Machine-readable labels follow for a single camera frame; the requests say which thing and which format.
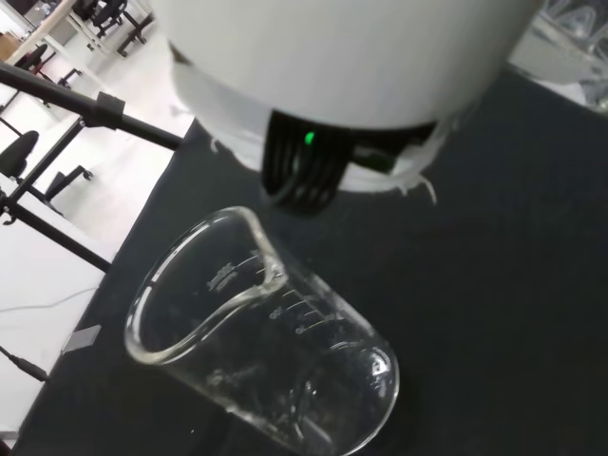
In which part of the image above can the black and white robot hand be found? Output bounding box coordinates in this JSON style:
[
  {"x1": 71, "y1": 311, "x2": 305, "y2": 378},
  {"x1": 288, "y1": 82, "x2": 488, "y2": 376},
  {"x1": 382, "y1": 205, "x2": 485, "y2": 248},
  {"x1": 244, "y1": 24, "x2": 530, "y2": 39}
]
[{"x1": 151, "y1": 0, "x2": 547, "y2": 218}]

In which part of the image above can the clear 200 mL glass beaker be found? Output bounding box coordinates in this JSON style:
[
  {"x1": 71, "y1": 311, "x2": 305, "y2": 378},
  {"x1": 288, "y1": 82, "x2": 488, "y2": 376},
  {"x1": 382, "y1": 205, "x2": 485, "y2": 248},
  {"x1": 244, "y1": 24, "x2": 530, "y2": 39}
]
[{"x1": 123, "y1": 205, "x2": 400, "y2": 453}]

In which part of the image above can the black tripod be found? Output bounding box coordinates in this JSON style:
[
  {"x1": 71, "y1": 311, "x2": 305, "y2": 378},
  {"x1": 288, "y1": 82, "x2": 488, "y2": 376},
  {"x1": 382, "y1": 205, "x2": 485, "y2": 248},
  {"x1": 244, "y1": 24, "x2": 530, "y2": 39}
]
[{"x1": 0, "y1": 61, "x2": 185, "y2": 273}]

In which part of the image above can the black office chair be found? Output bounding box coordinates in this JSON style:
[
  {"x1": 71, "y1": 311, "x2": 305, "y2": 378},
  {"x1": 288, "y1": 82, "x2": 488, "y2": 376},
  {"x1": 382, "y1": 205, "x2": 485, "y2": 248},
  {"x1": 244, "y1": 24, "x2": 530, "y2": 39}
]
[
  {"x1": 13, "y1": 43, "x2": 83, "y2": 87},
  {"x1": 75, "y1": 0, "x2": 156, "y2": 54},
  {"x1": 0, "y1": 130, "x2": 94, "y2": 200}
]

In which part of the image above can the black bench cloth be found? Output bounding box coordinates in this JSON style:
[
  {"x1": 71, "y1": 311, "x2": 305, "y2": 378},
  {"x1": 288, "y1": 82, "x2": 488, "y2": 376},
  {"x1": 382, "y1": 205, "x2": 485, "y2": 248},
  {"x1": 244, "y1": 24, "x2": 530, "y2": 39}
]
[{"x1": 9, "y1": 61, "x2": 608, "y2": 456}]

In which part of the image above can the white desk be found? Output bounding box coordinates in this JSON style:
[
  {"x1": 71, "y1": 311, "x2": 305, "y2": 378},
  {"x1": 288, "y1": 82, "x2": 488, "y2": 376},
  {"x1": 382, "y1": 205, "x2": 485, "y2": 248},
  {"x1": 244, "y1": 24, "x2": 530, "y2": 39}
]
[{"x1": 9, "y1": 0, "x2": 96, "y2": 66}]

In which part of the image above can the grey tape piece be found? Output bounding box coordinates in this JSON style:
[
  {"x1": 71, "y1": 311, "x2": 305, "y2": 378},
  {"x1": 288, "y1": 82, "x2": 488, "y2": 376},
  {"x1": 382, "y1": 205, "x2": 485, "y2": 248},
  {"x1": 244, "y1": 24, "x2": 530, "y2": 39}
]
[{"x1": 64, "y1": 325, "x2": 102, "y2": 352}]

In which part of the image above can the black cable plug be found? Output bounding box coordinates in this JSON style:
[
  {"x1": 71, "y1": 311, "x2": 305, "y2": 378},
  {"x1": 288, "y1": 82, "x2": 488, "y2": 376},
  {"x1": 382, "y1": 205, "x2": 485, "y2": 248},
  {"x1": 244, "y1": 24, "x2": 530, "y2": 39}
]
[{"x1": 0, "y1": 345, "x2": 49, "y2": 383}]

